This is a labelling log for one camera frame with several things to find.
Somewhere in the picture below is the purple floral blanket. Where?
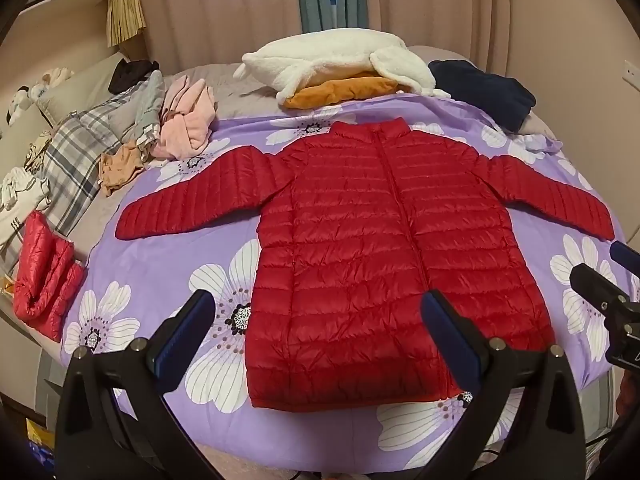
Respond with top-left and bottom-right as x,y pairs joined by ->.
60,92 -> 640,476

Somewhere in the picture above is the yellow box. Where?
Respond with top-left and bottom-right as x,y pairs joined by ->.
25,417 -> 56,456

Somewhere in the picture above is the tan garment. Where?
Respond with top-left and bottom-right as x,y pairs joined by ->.
99,140 -> 151,197

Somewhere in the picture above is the black garment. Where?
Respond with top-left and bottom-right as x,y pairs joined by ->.
107,59 -> 161,95

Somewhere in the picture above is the folded shiny red jacket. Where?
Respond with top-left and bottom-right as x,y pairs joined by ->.
12,210 -> 86,343

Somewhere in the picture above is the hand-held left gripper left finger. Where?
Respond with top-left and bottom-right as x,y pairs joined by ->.
55,287 -> 222,480

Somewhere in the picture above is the black and white plush toy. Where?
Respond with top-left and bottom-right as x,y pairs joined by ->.
5,85 -> 41,126

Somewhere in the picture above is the navy garment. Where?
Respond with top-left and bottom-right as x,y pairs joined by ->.
427,59 -> 537,133

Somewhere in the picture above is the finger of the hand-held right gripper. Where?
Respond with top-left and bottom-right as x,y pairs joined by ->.
570,262 -> 630,312
609,241 -> 640,277

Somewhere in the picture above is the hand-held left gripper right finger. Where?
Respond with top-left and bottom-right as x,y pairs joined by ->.
409,289 -> 587,480

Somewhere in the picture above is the white printed garment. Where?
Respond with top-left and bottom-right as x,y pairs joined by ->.
0,130 -> 56,256

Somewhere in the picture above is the red down jacket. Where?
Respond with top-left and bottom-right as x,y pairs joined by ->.
115,117 -> 617,413

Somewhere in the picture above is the white fleece garment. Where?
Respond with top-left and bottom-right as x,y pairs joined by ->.
232,27 -> 451,107

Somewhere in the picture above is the orange garment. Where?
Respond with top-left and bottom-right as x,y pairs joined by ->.
282,76 -> 413,110

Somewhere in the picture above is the white wall socket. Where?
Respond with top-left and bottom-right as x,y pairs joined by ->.
620,60 -> 640,91

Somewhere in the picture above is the plaid cloth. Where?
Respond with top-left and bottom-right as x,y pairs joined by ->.
35,85 -> 151,241

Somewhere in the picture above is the grey quilted garment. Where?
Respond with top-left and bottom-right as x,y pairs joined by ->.
107,70 -> 167,161

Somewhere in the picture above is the pink garment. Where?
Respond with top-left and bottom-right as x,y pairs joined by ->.
150,79 -> 217,161

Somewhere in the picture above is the beige curtain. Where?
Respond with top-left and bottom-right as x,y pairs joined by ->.
122,0 -> 541,78

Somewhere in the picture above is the beige pillow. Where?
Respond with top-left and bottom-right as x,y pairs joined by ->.
37,52 -> 126,121

